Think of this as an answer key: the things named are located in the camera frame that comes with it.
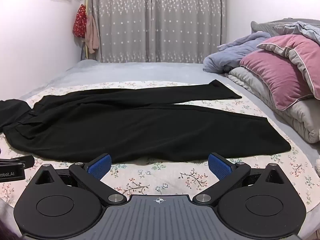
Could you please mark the grey pillow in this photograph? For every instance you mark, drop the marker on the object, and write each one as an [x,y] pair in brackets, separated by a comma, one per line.
[265,26]

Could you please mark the pink hanging cloth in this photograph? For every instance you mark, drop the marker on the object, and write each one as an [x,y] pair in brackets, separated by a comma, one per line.
[91,35]

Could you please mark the black pants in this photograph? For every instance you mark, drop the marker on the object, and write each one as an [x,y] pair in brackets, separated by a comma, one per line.
[125,130]

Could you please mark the white plush toy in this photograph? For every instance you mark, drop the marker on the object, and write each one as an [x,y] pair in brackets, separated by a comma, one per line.
[318,167]

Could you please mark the black garment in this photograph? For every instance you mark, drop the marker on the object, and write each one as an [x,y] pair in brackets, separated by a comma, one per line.
[12,112]

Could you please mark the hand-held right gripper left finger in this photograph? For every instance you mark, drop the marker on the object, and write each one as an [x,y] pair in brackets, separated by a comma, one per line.
[100,167]

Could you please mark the grey folded quilt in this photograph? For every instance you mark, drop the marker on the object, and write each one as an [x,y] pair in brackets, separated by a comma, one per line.
[300,122]

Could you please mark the pink pillow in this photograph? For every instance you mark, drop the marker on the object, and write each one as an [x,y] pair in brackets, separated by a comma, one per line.
[300,48]
[275,80]

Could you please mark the dark fuzzy cloth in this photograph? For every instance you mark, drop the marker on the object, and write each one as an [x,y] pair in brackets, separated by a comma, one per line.
[5,231]

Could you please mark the blue-grey crumpled blanket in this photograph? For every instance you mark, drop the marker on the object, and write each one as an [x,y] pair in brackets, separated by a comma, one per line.
[232,52]

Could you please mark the grey star-patterned curtain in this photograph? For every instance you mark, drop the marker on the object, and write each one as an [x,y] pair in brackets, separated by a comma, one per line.
[155,17]

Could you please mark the red floral bag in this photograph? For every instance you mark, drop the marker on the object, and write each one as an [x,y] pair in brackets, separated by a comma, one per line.
[80,22]

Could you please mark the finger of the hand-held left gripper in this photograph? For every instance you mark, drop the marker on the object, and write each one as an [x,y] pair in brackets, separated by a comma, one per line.
[25,161]

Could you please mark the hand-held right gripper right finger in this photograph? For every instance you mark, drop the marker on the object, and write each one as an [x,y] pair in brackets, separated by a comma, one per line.
[220,166]

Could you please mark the yellow stick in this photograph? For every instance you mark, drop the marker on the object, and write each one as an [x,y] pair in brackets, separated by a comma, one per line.
[86,0]

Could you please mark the floral blanket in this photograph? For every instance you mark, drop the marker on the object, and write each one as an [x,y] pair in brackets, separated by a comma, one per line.
[162,172]

